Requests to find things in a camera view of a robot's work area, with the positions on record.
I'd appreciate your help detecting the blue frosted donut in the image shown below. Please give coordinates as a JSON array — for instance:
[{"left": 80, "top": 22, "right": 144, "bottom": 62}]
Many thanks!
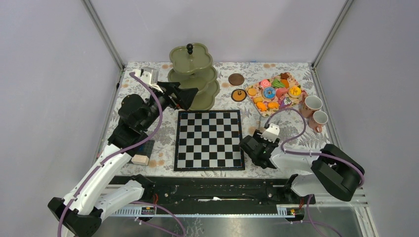
[{"left": 262, "top": 86, "right": 276, "bottom": 100}]

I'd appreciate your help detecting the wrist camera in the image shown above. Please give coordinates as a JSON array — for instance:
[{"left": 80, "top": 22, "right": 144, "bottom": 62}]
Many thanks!
[
  {"left": 261, "top": 123, "right": 280, "bottom": 142},
  {"left": 140, "top": 67, "right": 159, "bottom": 87}
]

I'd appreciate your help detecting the orange fish cookie left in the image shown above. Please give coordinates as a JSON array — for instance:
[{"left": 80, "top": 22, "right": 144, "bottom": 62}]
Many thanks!
[{"left": 256, "top": 102, "right": 267, "bottom": 112}]

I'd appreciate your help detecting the brown star cookie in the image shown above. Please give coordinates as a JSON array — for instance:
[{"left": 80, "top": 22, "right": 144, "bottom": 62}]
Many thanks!
[{"left": 280, "top": 72, "right": 291, "bottom": 80}]

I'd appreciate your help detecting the wooden block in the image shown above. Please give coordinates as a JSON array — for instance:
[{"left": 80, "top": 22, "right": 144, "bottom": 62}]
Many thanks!
[{"left": 131, "top": 155, "right": 150, "bottom": 166}]

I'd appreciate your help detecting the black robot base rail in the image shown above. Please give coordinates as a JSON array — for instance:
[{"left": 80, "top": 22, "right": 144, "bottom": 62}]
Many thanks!
[{"left": 108, "top": 175, "right": 317, "bottom": 217}]

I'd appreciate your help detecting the round orange biscuit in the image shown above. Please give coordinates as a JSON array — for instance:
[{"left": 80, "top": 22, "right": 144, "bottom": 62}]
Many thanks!
[{"left": 247, "top": 88, "right": 258, "bottom": 96}]

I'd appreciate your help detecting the black white chessboard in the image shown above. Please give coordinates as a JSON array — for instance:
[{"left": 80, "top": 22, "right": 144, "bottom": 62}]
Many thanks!
[{"left": 173, "top": 110, "right": 245, "bottom": 171}]

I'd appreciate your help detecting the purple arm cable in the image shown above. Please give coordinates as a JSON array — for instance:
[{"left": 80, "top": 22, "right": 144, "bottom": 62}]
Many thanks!
[
  {"left": 57, "top": 72, "right": 165, "bottom": 237},
  {"left": 264, "top": 108, "right": 366, "bottom": 187}
]

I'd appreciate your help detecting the dark brown round coaster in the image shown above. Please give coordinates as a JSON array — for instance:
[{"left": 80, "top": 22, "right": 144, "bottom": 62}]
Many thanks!
[{"left": 228, "top": 73, "right": 245, "bottom": 86}]

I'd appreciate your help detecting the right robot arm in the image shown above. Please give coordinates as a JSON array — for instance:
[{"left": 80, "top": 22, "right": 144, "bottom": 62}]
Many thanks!
[{"left": 239, "top": 127, "right": 365, "bottom": 203}]

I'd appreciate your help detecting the orange round pastry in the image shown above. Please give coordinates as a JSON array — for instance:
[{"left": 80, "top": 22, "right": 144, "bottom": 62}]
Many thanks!
[{"left": 280, "top": 79, "right": 290, "bottom": 88}]

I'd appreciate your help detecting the pink cake slice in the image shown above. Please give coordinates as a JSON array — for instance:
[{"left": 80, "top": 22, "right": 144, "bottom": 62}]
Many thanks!
[{"left": 275, "top": 88, "right": 289, "bottom": 99}]

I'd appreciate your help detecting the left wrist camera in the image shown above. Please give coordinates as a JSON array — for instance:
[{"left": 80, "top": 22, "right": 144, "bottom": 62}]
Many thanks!
[{"left": 140, "top": 67, "right": 159, "bottom": 87}]

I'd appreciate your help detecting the small pink mug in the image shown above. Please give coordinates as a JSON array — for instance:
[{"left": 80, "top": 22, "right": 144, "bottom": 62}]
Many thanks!
[{"left": 308, "top": 111, "right": 329, "bottom": 133}]

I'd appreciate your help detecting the pink swirl roll cake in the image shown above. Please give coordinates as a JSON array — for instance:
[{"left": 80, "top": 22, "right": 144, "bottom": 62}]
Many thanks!
[{"left": 259, "top": 79, "right": 271, "bottom": 89}]

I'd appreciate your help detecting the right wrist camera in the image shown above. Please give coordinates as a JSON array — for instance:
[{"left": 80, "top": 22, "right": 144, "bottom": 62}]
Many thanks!
[{"left": 261, "top": 123, "right": 280, "bottom": 142}]

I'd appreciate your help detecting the green three-tier dessert stand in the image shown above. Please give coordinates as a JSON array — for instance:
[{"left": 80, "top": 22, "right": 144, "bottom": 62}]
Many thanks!
[{"left": 168, "top": 42, "right": 220, "bottom": 110}]

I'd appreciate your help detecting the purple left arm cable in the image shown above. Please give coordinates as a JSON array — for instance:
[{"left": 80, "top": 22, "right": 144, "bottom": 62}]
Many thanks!
[{"left": 57, "top": 72, "right": 165, "bottom": 237}]

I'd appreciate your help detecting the orange smiley face coaster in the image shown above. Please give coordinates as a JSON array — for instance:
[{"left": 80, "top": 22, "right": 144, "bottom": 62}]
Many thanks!
[{"left": 231, "top": 89, "right": 247, "bottom": 102}]

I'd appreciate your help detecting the green cake slice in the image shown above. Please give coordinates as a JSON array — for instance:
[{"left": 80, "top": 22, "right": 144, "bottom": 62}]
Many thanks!
[{"left": 271, "top": 79, "right": 285, "bottom": 88}]

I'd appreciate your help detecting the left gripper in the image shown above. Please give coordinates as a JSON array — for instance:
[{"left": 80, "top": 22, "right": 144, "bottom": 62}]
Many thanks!
[{"left": 140, "top": 81, "right": 199, "bottom": 130}]

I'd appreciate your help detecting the yellow frosted donut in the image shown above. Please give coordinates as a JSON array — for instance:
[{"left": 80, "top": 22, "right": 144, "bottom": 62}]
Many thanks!
[{"left": 288, "top": 86, "right": 302, "bottom": 98}]

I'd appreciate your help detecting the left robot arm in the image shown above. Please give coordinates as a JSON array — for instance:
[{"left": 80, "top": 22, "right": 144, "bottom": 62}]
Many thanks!
[{"left": 48, "top": 82, "right": 198, "bottom": 237}]

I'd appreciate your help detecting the purple cake slice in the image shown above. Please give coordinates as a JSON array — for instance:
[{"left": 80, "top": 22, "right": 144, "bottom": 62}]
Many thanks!
[{"left": 279, "top": 97, "right": 293, "bottom": 109}]

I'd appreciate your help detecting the orange fish cookie right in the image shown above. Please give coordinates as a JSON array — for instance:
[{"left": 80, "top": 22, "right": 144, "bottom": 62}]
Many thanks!
[{"left": 267, "top": 102, "right": 279, "bottom": 110}]

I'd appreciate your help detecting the orange fish cookie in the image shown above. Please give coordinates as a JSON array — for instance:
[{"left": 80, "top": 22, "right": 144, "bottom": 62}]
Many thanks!
[
  {"left": 256, "top": 102, "right": 267, "bottom": 112},
  {"left": 267, "top": 102, "right": 279, "bottom": 110}
]

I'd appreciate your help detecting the large pink mug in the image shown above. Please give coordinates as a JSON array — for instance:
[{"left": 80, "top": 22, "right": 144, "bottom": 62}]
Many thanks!
[{"left": 300, "top": 95, "right": 323, "bottom": 118}]

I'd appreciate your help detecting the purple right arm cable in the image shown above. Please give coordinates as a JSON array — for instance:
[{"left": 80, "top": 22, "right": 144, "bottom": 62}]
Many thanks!
[{"left": 264, "top": 108, "right": 366, "bottom": 187}]

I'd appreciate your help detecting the square orange cracker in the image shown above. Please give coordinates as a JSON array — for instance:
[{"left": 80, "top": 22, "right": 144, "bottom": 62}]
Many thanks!
[{"left": 253, "top": 96, "right": 264, "bottom": 104}]

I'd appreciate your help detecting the floral serving tray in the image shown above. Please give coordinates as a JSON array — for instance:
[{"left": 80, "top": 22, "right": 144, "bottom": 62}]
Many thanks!
[{"left": 245, "top": 72, "right": 308, "bottom": 117}]

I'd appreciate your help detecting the grey lego baseplate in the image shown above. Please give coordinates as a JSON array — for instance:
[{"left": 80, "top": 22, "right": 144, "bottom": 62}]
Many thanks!
[{"left": 136, "top": 140, "right": 155, "bottom": 158}]

